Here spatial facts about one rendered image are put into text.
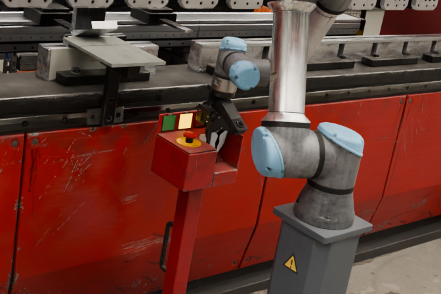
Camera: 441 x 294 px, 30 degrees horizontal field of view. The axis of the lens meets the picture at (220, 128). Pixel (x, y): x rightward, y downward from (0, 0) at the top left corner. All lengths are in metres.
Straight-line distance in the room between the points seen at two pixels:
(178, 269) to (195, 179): 0.33
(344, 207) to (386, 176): 1.54
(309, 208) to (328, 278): 0.18
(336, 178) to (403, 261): 1.85
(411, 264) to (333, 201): 1.82
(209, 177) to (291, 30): 0.62
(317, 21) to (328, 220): 0.50
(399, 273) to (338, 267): 1.62
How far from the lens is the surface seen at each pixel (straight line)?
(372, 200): 3.52
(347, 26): 3.60
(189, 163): 2.30
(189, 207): 2.45
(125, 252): 2.70
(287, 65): 1.91
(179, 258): 2.52
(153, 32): 2.91
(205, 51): 2.74
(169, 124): 2.41
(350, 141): 1.94
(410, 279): 3.65
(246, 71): 2.20
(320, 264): 2.01
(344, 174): 1.97
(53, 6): 2.66
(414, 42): 3.57
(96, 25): 2.38
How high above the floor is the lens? 1.59
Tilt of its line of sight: 19 degrees down
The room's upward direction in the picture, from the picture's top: 10 degrees clockwise
